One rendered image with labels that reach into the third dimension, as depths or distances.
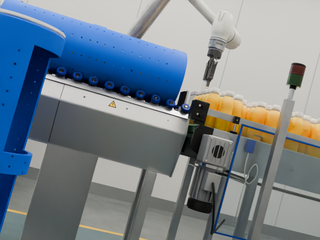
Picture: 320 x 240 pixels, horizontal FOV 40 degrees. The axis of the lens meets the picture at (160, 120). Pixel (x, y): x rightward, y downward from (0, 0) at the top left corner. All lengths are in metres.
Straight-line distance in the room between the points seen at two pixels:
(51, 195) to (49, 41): 1.30
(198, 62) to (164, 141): 3.14
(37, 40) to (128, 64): 0.70
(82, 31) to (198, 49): 3.21
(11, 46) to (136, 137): 0.85
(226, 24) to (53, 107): 0.98
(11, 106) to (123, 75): 0.76
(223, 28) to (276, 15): 3.30
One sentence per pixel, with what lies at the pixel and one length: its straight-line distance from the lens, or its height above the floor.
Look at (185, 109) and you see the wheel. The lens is 2.08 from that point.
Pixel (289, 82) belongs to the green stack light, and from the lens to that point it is 1.98.
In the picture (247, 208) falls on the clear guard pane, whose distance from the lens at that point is 2.05.
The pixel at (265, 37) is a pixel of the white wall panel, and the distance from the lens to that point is 5.50.
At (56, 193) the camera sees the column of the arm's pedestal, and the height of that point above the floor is 0.34.
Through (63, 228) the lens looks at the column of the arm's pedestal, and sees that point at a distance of 2.62.
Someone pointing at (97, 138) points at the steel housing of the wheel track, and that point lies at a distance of 2.05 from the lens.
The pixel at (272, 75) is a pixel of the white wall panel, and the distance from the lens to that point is 5.49.
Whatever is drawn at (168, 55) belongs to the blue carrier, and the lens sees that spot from 2.09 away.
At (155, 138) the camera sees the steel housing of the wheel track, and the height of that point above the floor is 0.78.
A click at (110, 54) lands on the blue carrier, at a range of 2.03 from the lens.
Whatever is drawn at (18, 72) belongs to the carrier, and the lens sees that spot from 1.41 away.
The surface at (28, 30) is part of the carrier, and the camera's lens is 1.42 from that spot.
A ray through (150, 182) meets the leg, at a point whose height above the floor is 0.58.
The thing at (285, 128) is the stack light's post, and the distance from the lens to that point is 1.96.
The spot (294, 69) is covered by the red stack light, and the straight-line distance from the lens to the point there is 1.99.
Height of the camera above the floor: 0.78
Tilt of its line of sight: 3 degrees up
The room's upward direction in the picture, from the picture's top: 15 degrees clockwise
